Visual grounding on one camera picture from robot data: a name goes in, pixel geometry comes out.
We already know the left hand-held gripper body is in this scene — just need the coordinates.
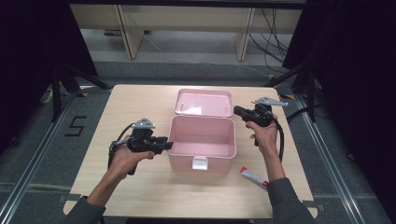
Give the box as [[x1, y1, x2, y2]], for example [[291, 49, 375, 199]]
[[125, 117, 163, 175]]

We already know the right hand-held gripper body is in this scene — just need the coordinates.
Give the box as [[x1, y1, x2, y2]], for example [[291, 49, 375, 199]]
[[248, 96, 290, 147]]

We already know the pink storage box white handle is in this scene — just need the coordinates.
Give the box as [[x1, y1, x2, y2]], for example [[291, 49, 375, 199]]
[[167, 88, 237, 175]]

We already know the red and white ointment tube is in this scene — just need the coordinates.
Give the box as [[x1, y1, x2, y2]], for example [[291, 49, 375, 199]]
[[238, 166, 270, 189]]

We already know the person's right hand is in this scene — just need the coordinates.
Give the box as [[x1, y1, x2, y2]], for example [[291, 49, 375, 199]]
[[246, 116, 278, 155]]

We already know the person's left hand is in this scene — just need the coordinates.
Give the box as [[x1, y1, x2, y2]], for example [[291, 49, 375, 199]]
[[108, 144, 156, 181]]

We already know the black metal stand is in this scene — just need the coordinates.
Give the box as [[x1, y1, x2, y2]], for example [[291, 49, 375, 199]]
[[50, 63, 113, 123], [264, 60, 318, 123]]

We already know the dark curtain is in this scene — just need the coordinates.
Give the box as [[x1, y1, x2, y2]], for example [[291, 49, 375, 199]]
[[0, 0, 98, 154], [281, 0, 396, 220]]

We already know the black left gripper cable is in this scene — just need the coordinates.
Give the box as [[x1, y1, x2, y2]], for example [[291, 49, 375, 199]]
[[106, 122, 136, 169]]

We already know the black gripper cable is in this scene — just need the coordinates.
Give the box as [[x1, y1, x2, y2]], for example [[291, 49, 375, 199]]
[[270, 114, 286, 162], [106, 122, 136, 169]]

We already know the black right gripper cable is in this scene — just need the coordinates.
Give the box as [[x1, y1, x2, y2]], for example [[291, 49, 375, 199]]
[[270, 114, 286, 162]]

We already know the bundle of black cables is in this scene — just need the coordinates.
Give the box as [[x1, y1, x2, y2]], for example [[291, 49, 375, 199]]
[[247, 8, 291, 75]]

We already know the aluminium floor rail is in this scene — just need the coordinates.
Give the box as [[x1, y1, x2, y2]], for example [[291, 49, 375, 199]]
[[293, 92, 366, 224], [0, 90, 79, 224]]

